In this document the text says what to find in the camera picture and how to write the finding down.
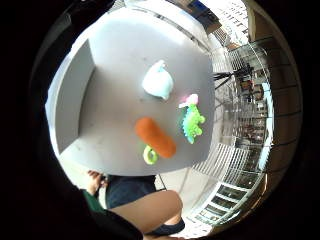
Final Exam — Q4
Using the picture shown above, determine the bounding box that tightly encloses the pink and white plush toy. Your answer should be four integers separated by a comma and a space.
177, 93, 200, 110

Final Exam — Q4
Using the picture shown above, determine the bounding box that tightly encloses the green dinosaur plush toy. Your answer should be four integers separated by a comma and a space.
180, 103, 207, 145

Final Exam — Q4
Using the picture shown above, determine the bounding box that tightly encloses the orange carrot plush toy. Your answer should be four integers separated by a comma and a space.
134, 116, 178, 166

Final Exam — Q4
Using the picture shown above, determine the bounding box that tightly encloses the grey upright board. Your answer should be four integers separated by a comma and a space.
44, 39, 98, 156

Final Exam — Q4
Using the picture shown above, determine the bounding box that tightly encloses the metal balcony railing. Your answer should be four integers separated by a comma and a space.
186, 34, 303, 231

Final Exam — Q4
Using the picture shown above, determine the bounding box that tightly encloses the black tripod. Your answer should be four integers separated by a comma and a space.
212, 63, 256, 92

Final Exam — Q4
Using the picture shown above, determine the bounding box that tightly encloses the the person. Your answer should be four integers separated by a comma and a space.
80, 169, 186, 240

